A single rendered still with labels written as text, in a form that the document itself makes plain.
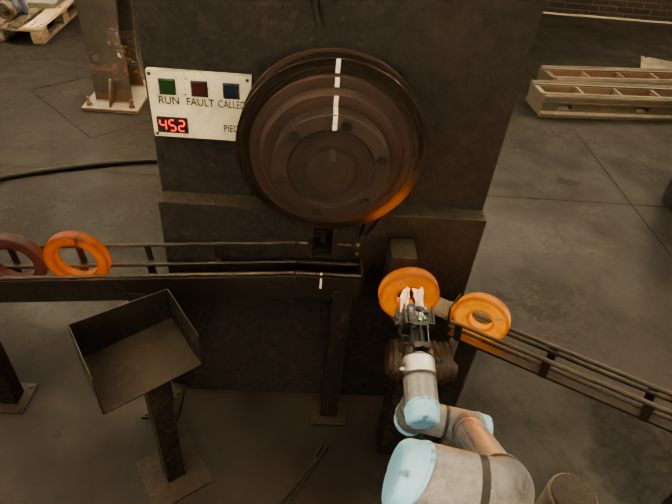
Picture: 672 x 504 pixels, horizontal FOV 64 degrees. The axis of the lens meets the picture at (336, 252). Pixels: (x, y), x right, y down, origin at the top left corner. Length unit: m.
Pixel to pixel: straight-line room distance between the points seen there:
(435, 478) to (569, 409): 1.57
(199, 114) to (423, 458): 1.01
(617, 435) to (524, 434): 0.37
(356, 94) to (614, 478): 1.67
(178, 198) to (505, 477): 1.13
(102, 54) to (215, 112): 2.80
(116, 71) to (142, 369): 3.01
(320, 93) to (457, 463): 0.80
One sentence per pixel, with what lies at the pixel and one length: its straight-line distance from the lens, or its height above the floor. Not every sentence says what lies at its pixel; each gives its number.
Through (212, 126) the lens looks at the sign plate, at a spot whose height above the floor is 1.10.
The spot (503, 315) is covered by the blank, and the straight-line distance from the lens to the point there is 1.52.
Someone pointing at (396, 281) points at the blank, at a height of 0.88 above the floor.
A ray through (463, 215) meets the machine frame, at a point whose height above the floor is 0.87.
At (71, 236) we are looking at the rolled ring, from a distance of 1.69.
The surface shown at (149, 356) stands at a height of 0.60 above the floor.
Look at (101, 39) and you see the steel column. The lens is 4.19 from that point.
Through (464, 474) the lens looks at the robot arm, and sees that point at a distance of 0.91.
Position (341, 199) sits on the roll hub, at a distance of 1.32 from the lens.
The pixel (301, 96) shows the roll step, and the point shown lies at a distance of 1.25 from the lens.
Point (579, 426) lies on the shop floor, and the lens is 2.38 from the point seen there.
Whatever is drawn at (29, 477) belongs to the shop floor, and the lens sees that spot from 2.16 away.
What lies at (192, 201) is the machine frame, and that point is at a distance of 1.60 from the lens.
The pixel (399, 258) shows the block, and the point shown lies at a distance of 1.54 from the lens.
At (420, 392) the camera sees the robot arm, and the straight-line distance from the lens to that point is 1.20.
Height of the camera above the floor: 1.76
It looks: 39 degrees down
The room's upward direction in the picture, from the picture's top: 6 degrees clockwise
